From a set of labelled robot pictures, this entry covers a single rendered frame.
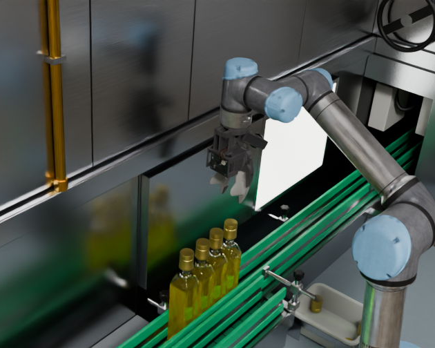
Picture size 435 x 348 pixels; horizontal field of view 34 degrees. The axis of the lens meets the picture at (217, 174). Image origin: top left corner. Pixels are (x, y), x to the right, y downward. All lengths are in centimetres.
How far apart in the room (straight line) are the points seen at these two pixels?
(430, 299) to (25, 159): 144
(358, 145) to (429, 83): 96
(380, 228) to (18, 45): 76
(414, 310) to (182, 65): 111
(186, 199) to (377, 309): 59
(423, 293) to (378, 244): 99
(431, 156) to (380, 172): 103
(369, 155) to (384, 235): 23
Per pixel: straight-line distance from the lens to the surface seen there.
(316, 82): 163
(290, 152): 223
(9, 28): 130
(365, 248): 145
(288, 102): 151
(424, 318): 231
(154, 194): 172
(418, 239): 147
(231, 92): 159
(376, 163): 157
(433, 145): 257
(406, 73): 253
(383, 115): 275
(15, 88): 135
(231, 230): 182
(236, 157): 165
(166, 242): 185
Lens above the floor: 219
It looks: 31 degrees down
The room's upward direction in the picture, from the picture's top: 5 degrees clockwise
